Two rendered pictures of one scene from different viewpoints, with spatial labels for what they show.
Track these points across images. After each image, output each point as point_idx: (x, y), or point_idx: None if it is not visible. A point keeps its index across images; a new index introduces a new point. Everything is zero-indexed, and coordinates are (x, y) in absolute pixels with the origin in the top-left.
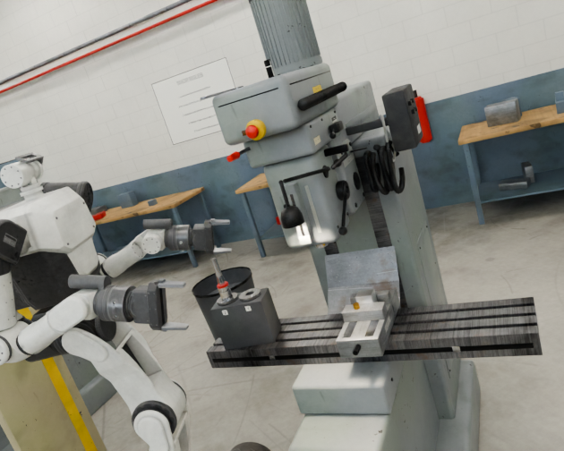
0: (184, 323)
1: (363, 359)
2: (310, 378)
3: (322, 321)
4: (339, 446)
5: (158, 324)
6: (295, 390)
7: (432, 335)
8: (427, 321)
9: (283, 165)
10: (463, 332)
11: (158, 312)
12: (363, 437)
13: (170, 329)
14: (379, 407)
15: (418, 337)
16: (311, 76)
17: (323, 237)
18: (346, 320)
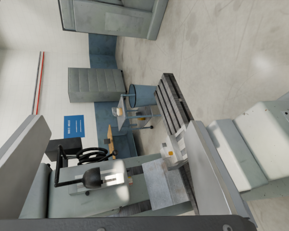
0: (186, 149)
1: None
2: (235, 176)
3: (192, 193)
4: (272, 127)
5: (218, 217)
6: (251, 184)
7: (176, 111)
8: (172, 123)
9: (51, 198)
10: (171, 99)
11: (133, 218)
12: (254, 119)
13: (224, 167)
14: (229, 123)
15: (180, 116)
16: None
17: (120, 167)
18: (182, 158)
